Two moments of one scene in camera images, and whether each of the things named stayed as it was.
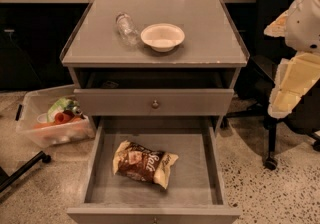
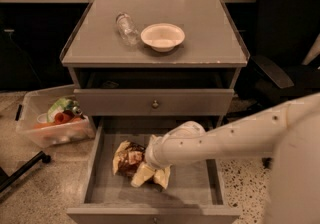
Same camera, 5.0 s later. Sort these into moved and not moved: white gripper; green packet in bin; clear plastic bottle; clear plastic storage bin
Moved: white gripper
Not moved: clear plastic storage bin; green packet in bin; clear plastic bottle
